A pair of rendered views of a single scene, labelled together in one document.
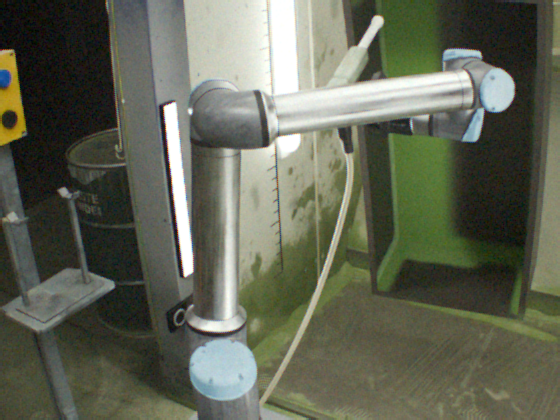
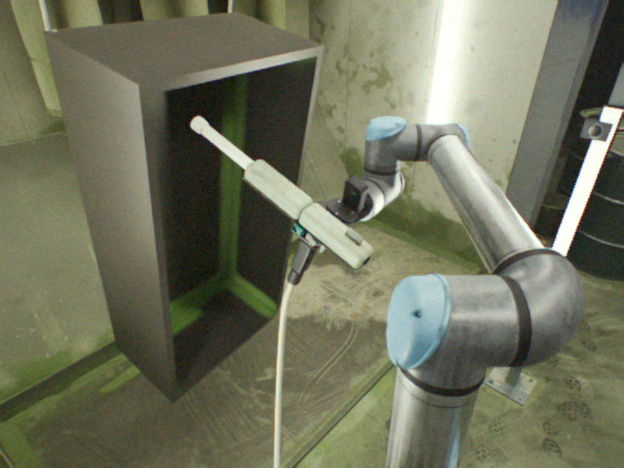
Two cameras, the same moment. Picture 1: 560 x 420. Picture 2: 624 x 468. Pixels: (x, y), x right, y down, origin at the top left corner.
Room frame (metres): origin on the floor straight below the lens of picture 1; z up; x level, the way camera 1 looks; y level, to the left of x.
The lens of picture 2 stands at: (1.47, 0.54, 1.81)
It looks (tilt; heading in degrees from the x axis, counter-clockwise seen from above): 32 degrees down; 280
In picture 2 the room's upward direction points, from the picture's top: straight up
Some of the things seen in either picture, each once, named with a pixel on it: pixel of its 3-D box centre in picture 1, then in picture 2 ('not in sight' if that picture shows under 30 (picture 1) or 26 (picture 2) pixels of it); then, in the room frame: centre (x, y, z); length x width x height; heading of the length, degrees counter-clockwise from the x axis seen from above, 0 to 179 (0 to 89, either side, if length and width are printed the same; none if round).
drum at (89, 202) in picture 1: (136, 229); not in sight; (2.87, 0.70, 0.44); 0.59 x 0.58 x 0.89; 37
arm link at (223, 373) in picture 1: (224, 384); not in sight; (1.19, 0.15, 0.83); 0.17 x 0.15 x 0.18; 10
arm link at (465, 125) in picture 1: (457, 119); (379, 188); (1.46, -0.43, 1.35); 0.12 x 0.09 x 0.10; 64
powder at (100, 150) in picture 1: (124, 147); not in sight; (2.87, 0.70, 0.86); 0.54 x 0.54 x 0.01
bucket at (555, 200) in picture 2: not in sight; (548, 215); (0.07, -2.69, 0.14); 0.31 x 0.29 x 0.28; 56
